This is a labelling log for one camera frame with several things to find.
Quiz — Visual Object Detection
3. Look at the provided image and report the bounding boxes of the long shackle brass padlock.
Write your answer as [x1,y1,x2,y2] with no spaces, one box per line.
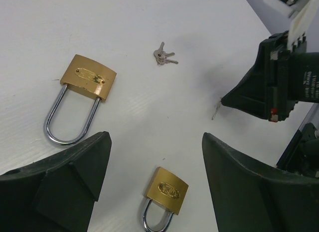
[43,54,117,146]

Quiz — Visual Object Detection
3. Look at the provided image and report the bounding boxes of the small brass padlock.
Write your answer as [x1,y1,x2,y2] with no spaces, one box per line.
[142,167,189,232]

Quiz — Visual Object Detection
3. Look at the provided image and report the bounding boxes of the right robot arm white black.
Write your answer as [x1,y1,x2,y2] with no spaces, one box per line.
[221,31,319,178]

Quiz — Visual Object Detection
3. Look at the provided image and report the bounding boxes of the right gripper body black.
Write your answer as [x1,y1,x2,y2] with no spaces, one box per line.
[256,31,319,121]

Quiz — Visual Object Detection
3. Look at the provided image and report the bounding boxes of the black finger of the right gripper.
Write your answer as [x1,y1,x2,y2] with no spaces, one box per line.
[221,67,270,120]

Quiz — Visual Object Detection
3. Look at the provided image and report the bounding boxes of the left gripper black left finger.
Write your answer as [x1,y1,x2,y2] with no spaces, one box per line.
[0,131,112,232]

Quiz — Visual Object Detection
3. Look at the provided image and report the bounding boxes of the silver key bunch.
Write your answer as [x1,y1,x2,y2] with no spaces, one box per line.
[153,42,178,65]

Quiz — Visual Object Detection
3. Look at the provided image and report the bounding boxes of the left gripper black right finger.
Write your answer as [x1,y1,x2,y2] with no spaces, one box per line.
[202,133,319,232]

